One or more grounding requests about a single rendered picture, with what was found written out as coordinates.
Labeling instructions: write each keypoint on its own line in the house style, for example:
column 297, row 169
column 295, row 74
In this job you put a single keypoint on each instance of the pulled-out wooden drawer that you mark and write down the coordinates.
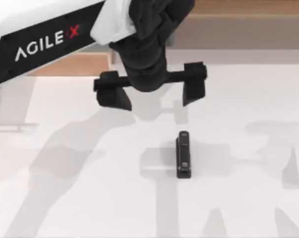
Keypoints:
column 72, row 64

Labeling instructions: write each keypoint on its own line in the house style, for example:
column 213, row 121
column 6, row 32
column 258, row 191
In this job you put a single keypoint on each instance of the black stapler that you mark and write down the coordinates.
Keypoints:
column 183, row 156

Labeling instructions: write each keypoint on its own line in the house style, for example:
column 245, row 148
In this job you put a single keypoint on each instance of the wooden cupboard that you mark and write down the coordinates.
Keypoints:
column 241, row 27

